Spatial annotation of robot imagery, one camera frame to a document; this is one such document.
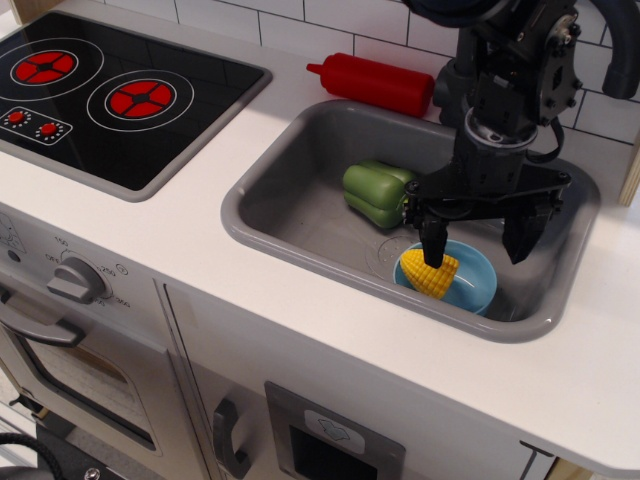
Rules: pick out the grey oven knob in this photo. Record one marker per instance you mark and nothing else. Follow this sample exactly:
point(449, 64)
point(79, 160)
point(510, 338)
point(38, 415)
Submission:
point(76, 280)

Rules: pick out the grey cabinet door handle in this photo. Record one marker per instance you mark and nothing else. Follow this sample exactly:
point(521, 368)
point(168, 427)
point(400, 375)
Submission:
point(234, 462)

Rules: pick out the grey oven door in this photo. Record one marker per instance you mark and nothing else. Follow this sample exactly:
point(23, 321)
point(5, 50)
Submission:
point(119, 389)

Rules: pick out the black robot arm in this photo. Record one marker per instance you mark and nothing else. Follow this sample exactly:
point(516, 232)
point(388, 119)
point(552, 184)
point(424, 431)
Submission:
point(512, 74)

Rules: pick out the dark grey faucet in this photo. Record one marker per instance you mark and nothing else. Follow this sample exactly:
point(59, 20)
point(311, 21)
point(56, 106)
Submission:
point(622, 17)

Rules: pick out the red ketchup bottle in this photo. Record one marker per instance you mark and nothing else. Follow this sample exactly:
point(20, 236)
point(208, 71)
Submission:
point(386, 86)

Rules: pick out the light blue bowl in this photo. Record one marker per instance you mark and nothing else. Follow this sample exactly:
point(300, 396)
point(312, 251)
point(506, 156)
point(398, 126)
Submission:
point(475, 282)

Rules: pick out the grey sink basin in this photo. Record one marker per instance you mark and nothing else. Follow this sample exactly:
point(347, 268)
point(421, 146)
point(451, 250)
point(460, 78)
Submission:
point(290, 205)

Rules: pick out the yellow toy corn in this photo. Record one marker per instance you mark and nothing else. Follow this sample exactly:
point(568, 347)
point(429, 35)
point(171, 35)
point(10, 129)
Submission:
point(433, 282)

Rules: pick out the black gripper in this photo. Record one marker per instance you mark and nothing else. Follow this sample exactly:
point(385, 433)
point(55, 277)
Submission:
point(478, 183)

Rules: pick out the green toy bell pepper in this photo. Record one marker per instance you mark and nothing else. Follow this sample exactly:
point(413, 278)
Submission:
point(377, 190)

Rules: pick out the black toy stovetop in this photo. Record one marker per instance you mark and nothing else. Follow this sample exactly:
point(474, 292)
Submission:
point(112, 109)

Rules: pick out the grey dispenser panel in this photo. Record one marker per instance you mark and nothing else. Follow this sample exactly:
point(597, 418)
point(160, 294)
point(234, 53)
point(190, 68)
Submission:
point(313, 442)

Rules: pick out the grey oven door handle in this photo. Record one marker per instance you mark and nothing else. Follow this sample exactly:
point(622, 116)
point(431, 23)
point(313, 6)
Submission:
point(34, 322)

